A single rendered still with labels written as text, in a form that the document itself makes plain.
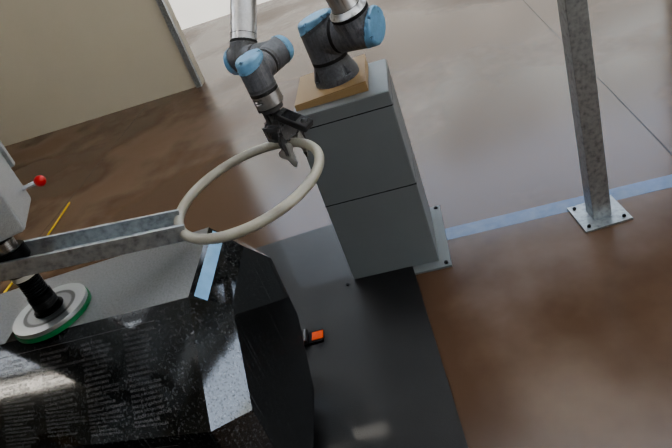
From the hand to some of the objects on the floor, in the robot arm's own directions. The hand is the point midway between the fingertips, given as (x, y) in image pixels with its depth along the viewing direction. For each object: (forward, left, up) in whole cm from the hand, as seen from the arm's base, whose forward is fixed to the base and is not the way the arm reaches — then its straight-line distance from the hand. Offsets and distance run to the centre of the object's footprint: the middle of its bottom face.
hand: (301, 158), depth 193 cm
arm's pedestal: (-61, -4, -91) cm, 110 cm away
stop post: (-63, +88, -96) cm, 144 cm away
